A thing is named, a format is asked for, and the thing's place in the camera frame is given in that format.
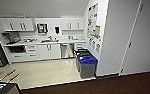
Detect stainless steel dishwasher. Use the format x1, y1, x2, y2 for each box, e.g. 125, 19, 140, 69
60, 43, 75, 60

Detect green lid waste bin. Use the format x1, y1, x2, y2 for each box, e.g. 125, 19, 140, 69
75, 50, 93, 61

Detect blue lid recycling bin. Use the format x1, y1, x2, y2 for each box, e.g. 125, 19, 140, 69
78, 55, 99, 80

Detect chrome sink faucet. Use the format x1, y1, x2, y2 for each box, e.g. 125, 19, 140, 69
48, 35, 54, 42

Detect white wide drawer stack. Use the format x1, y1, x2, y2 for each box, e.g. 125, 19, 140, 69
25, 44, 40, 61

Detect black built-in microwave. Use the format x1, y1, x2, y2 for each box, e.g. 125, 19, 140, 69
5, 45, 27, 55

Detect bottle on cabinet top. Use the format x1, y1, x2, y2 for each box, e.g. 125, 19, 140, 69
22, 13, 27, 19

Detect white door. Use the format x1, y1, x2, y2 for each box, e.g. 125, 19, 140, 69
119, 0, 150, 76

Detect white wall cabinet, two doors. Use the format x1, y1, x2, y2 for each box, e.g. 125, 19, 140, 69
0, 17, 36, 33

